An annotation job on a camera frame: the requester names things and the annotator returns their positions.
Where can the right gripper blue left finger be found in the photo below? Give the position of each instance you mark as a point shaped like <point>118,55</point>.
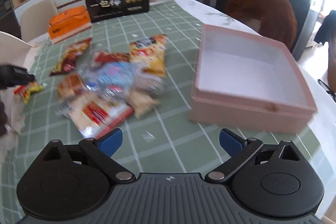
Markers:
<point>110,142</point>

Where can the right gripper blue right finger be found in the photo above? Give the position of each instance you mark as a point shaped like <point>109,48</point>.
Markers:
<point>231,142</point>

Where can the small yellow red packet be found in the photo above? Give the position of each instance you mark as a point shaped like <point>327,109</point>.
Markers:
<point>26,91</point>

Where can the round cake clear packet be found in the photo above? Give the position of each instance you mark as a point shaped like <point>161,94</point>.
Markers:
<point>69,87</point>

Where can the red quail eggs packet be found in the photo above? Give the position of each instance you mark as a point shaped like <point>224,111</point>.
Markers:
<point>101,58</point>

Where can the white chair left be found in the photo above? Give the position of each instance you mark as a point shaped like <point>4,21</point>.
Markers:
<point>13,50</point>

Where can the large red white packet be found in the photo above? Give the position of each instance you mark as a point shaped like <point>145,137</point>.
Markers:
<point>94,116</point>

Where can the beige cracker packet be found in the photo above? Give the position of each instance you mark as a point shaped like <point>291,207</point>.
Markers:
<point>141,102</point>

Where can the green checked tablecloth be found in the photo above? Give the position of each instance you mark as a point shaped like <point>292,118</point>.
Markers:
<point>163,148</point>

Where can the dark red snack packet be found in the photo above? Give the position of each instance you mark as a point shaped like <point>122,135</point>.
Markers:
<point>67,62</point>

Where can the pink storage box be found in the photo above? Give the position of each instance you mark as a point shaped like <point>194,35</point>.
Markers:
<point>250,82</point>

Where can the beige dining chair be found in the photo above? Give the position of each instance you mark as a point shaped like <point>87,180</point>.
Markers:
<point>35,20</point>

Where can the light blue snack packet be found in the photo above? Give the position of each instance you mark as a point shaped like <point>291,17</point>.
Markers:
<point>115,77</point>

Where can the orange carton box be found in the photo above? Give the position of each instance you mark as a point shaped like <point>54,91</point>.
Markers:
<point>68,23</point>

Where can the yellow orange chip packet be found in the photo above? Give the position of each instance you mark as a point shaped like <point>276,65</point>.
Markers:
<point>150,53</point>

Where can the brown furry chair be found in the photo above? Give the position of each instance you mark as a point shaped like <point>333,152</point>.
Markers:
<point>276,17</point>

